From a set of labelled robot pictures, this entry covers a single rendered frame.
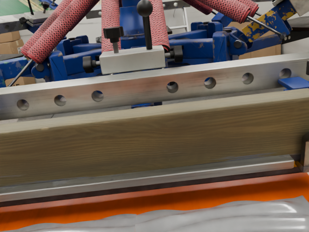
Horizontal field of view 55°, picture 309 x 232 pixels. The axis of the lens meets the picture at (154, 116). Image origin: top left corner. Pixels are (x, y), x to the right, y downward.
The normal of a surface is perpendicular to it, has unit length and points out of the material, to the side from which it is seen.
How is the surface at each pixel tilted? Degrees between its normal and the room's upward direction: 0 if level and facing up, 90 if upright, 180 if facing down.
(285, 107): 90
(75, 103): 90
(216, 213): 15
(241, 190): 0
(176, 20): 90
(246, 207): 31
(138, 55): 90
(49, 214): 0
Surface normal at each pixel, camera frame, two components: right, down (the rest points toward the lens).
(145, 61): 0.04, 0.37
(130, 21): -0.29, -0.08
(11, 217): -0.11, -0.92
